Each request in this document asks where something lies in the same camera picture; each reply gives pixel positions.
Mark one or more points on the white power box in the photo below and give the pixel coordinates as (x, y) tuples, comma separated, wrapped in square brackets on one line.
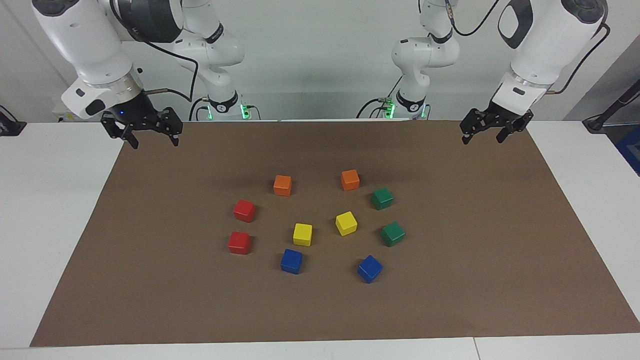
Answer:
[(59, 112)]

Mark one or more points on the green wooden cube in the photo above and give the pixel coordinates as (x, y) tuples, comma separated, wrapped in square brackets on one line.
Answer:
[(382, 198), (393, 234)]

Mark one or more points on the blue wooden cube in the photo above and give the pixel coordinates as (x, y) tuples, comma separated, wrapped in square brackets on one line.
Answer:
[(370, 269), (291, 261)]

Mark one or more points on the red wooden cube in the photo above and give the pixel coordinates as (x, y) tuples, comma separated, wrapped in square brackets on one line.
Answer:
[(244, 211), (239, 243)]

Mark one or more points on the black stand pole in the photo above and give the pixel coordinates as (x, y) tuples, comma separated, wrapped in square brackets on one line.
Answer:
[(607, 114)]

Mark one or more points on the green lit base connector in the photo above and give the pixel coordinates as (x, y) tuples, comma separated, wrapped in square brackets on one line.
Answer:
[(387, 107), (245, 111)]

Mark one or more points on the blue crate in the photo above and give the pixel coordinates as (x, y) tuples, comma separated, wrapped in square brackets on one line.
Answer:
[(631, 150)]

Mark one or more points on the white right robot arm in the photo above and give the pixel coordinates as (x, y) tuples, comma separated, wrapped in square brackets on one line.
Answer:
[(85, 40)]

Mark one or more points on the black clamp mount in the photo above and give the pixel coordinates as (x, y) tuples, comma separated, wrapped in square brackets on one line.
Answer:
[(10, 126)]

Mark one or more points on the yellow wooden cube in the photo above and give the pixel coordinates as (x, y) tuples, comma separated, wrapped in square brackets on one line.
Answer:
[(346, 223), (302, 234)]

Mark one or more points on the orange wooden cube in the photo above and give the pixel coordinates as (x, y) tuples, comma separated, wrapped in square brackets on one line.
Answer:
[(350, 180), (282, 185)]

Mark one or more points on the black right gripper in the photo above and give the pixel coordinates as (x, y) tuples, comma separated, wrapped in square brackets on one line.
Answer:
[(137, 110)]

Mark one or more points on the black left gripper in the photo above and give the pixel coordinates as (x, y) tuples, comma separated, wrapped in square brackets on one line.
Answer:
[(505, 116)]

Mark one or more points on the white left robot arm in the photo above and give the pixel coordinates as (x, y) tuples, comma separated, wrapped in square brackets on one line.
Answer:
[(545, 45)]

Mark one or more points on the brown table mat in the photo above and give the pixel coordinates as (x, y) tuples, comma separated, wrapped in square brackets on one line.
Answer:
[(450, 300)]

